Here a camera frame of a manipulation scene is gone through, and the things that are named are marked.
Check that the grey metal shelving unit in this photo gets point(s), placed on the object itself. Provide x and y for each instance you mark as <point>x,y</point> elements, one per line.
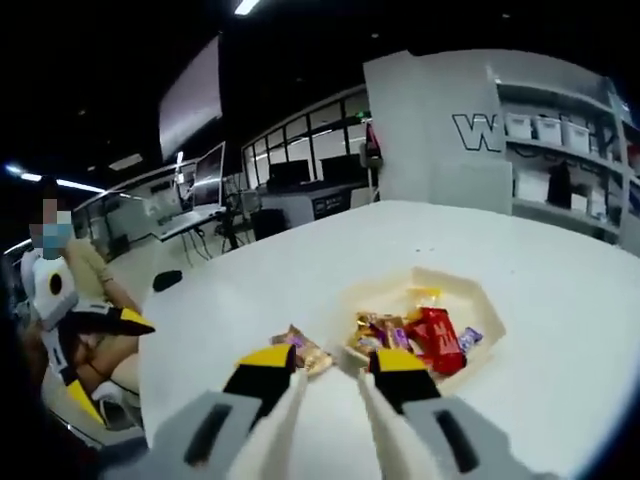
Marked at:
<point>631,165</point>
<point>550,149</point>

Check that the white lidded storage bin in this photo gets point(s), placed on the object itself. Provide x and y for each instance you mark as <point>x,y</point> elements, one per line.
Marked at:
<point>518,126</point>
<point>576,135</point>
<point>547,129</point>

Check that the grey red hanging device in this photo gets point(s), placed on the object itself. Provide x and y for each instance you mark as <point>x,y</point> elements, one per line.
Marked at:
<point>371,157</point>

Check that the computer monitor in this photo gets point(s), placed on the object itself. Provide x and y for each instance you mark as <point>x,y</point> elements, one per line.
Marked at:
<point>209,180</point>

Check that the ceiling-hung display screen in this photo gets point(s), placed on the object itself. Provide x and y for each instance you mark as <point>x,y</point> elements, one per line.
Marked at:
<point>192,95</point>

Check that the small purple food packet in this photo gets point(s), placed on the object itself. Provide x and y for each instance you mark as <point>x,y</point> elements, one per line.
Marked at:
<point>471,338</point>

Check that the dark red brown food packet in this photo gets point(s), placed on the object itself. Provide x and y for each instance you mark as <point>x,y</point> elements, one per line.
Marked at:
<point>395,335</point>

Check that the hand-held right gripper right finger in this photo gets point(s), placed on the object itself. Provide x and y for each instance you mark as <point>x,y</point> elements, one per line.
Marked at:
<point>480,435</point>

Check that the small black object on table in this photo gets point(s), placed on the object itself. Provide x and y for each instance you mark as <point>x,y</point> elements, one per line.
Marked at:
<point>166,281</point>

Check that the long bright red food packet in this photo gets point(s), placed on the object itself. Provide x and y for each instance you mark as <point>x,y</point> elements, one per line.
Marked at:
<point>437,342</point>

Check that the dark grey cabinet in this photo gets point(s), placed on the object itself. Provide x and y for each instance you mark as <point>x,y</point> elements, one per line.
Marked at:
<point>330,205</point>

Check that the beige hexagonal food container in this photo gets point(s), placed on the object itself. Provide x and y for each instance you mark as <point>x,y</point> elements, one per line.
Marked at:
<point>450,282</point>

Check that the small gold candy food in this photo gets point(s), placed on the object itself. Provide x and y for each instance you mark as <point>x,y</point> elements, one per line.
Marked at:
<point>370,327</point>

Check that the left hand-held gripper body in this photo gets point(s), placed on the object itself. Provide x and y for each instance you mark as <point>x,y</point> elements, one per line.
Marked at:
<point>50,305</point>

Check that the white office desk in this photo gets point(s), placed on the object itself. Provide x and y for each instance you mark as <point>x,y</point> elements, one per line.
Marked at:
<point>180,220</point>

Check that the brown purple food packet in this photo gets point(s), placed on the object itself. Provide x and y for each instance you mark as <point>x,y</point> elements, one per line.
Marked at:
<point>307,355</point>

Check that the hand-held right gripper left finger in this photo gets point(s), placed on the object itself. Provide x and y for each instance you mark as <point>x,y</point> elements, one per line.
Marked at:
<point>200,430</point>

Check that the short ceiling light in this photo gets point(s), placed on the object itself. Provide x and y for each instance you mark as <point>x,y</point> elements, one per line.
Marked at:
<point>249,7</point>

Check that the glass office partition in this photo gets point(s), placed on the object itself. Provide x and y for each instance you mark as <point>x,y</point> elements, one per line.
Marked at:
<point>300,135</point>

